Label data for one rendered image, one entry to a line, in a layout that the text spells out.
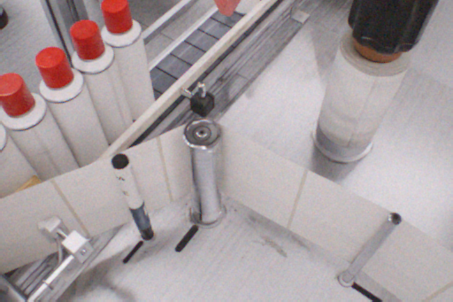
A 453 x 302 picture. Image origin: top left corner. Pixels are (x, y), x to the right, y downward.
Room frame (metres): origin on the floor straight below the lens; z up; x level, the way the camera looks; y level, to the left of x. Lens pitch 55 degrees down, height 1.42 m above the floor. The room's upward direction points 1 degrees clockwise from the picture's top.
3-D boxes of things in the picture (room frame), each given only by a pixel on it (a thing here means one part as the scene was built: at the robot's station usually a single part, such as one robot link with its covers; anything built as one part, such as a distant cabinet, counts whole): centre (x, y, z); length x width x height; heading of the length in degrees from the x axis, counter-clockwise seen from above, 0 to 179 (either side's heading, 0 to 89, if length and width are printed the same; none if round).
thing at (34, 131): (0.29, 0.23, 0.98); 0.05 x 0.05 x 0.20
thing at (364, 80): (0.37, -0.17, 1.03); 0.09 x 0.09 x 0.30
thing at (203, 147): (0.24, 0.02, 0.97); 0.05 x 0.05 x 0.19
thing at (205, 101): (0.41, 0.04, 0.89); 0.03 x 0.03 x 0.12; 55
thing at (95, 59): (0.37, 0.16, 0.98); 0.05 x 0.05 x 0.20
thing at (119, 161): (0.21, 0.10, 0.97); 0.02 x 0.02 x 0.19
